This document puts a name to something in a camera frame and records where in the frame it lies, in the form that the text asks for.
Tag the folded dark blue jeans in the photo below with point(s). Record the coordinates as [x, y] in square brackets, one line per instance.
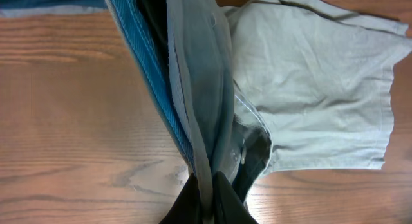
[48, 0]

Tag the folded grey trousers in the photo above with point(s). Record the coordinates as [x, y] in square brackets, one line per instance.
[52, 10]

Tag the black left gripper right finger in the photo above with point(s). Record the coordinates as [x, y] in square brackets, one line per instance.
[228, 208]

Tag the khaki shorts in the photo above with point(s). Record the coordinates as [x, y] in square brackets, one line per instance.
[271, 85]

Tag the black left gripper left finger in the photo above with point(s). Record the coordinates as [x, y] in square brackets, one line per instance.
[186, 208]

